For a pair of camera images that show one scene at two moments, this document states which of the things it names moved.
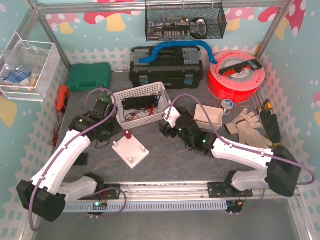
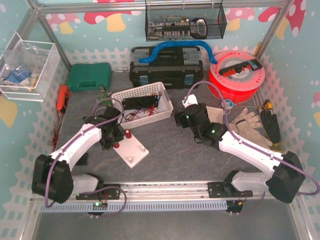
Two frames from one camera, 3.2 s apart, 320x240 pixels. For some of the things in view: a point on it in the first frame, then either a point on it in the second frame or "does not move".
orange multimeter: [64, 95] does not move
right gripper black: [166, 127] -> [180, 118]
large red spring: [128, 134] does not move
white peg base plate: [130, 151] does not move
